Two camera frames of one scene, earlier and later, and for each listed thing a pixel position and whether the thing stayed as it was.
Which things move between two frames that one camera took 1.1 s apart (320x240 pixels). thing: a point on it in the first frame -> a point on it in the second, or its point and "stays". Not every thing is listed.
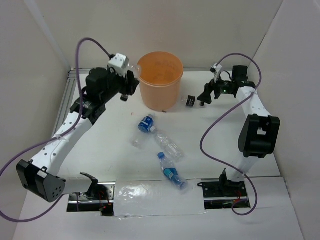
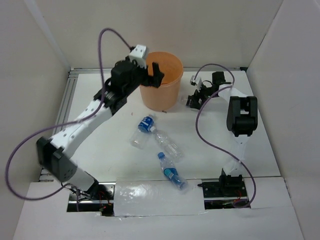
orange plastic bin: (160, 79) stays
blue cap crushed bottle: (170, 171) stays
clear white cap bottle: (173, 150) stays
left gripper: (130, 88) -> (154, 81)
